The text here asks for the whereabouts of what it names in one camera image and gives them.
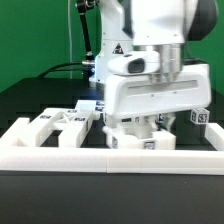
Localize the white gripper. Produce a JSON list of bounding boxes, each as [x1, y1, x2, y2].
[[104, 64, 211, 130]]

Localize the white chair seat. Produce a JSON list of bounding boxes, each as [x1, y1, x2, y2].
[[103, 116, 176, 150]]

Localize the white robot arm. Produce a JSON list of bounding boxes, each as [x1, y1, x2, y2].
[[92, 0, 217, 128]]

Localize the white base tag plate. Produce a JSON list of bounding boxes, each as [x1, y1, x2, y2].
[[75, 100, 105, 113]]

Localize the white U-shaped obstacle fence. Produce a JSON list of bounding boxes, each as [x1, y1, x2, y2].
[[0, 118, 224, 175]]

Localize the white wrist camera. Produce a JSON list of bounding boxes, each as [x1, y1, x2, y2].
[[108, 51, 160, 75]]

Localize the white chair back frame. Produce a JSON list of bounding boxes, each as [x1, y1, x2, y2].
[[28, 107, 101, 149]]

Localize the black power cables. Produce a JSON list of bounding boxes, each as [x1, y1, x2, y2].
[[37, 61, 96, 80]]

